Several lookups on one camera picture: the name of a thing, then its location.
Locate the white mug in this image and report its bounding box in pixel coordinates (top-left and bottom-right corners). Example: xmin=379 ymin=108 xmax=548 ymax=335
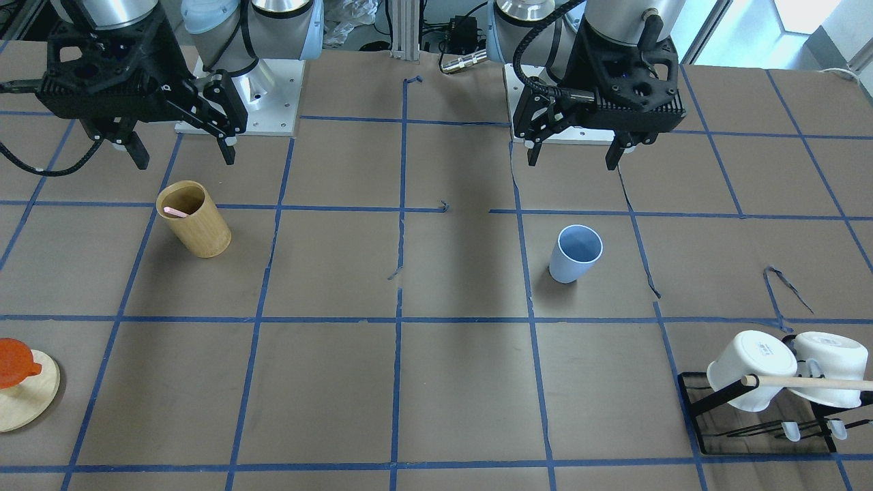
xmin=789 ymin=331 xmax=869 ymax=409
xmin=707 ymin=330 xmax=797 ymax=391

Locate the white mug far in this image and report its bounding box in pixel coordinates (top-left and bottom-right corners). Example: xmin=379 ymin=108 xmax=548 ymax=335
xmin=789 ymin=331 xmax=869 ymax=409

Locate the orange mug on stand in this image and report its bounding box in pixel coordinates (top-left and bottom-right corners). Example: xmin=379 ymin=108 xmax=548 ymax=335
xmin=1 ymin=338 xmax=42 ymax=389

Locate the white mug near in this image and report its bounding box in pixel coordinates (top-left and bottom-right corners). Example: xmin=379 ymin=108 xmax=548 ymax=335
xmin=707 ymin=330 xmax=797 ymax=391

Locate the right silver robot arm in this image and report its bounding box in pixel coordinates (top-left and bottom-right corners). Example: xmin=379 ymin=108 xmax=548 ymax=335
xmin=2 ymin=1 xmax=324 ymax=177

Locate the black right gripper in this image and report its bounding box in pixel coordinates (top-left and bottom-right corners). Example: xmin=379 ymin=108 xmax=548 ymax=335
xmin=2 ymin=3 xmax=248 ymax=170

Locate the wooden mug tree stand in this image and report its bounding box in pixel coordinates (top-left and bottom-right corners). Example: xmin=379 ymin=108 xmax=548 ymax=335
xmin=1 ymin=349 xmax=61 ymax=432

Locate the pink chopstick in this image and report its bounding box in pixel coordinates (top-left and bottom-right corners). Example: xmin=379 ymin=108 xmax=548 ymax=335
xmin=162 ymin=207 xmax=190 ymax=220

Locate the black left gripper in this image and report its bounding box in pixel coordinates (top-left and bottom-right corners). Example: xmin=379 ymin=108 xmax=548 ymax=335
xmin=512 ymin=14 xmax=687 ymax=171

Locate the wooden rod on rack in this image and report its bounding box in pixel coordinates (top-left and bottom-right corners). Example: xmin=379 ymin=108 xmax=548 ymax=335
xmin=739 ymin=374 xmax=873 ymax=391

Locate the aluminium frame post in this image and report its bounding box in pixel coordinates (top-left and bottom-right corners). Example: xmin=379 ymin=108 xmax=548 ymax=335
xmin=385 ymin=1 xmax=421 ymax=64

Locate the light blue plastic cup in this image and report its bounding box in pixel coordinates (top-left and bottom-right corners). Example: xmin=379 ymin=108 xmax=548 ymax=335
xmin=548 ymin=224 xmax=603 ymax=284

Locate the bamboo chopstick holder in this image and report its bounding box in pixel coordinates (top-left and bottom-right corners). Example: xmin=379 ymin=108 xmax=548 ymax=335
xmin=155 ymin=180 xmax=232 ymax=258

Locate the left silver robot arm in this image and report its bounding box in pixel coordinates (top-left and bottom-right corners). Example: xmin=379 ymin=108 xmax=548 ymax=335
xmin=486 ymin=1 xmax=687 ymax=170

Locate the black wire mug rack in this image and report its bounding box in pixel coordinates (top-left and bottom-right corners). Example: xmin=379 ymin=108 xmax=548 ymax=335
xmin=679 ymin=333 xmax=871 ymax=455

